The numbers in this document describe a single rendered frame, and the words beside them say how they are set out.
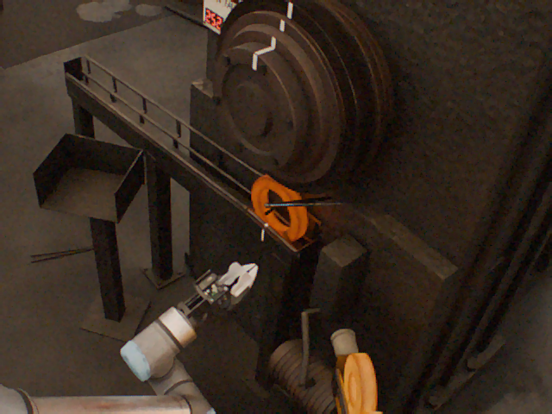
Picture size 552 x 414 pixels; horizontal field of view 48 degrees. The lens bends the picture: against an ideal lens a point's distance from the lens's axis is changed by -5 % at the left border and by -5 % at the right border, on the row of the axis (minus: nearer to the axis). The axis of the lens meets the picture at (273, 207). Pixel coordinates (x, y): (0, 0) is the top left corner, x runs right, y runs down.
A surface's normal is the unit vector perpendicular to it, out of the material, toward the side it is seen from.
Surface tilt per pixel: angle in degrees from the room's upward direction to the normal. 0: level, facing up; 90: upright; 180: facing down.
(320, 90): 56
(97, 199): 5
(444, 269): 0
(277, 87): 90
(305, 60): 39
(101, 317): 0
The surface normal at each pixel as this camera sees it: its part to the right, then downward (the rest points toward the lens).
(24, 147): 0.09, -0.73
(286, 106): -0.75, 0.40
